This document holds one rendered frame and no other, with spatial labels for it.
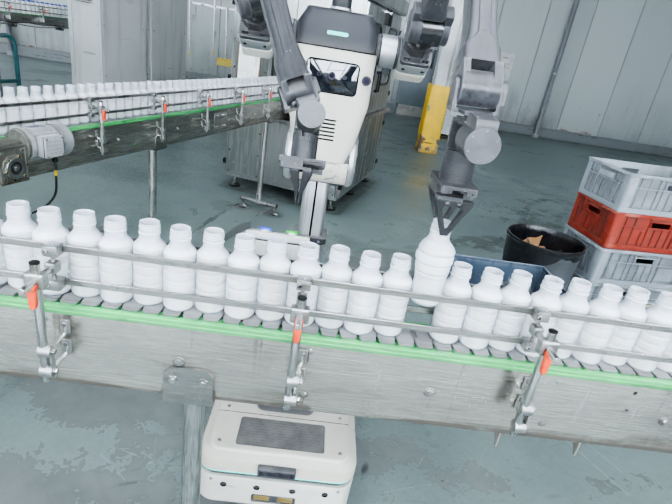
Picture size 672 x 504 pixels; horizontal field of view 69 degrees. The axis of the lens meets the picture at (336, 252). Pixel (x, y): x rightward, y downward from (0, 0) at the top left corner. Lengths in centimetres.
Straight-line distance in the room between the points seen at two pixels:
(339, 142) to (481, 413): 81
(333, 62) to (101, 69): 549
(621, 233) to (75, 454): 288
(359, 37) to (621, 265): 230
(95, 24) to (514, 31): 973
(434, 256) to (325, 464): 102
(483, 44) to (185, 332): 73
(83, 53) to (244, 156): 271
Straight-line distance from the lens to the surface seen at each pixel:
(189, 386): 104
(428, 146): 858
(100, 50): 672
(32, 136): 220
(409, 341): 99
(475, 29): 89
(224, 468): 177
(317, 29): 148
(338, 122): 142
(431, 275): 92
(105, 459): 211
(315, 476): 176
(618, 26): 1453
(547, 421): 116
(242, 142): 492
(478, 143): 78
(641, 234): 329
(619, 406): 119
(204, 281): 94
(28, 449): 221
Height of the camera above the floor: 152
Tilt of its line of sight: 23 degrees down
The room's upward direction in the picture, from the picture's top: 9 degrees clockwise
